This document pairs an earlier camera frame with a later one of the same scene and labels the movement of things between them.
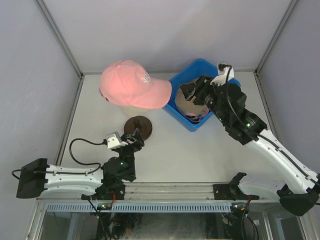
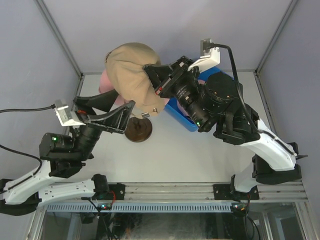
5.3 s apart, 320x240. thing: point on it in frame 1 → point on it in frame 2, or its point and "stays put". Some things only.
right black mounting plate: (228, 192) stays put
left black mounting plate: (107, 192) stays put
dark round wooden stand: (138, 122) stays put
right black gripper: (198, 88) → (164, 81)
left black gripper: (137, 142) → (113, 121)
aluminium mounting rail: (191, 190) stays put
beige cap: (188, 107) → (125, 62)
